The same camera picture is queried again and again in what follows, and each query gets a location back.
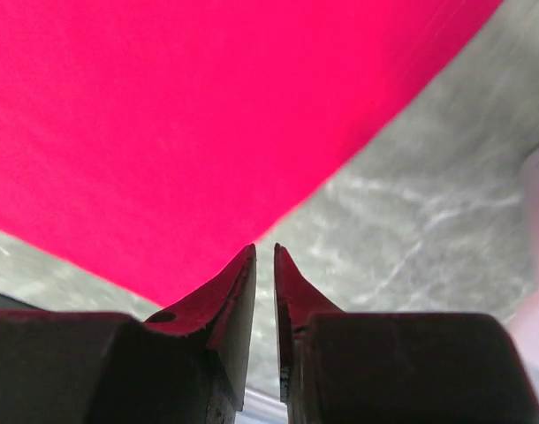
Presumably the red t shirt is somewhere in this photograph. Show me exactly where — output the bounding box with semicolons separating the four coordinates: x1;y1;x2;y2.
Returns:
0;1;498;306

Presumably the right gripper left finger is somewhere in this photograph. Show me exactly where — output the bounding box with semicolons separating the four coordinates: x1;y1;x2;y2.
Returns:
145;244;256;411

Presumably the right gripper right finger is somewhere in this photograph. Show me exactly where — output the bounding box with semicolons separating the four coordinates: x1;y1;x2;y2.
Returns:
273;243;343;403

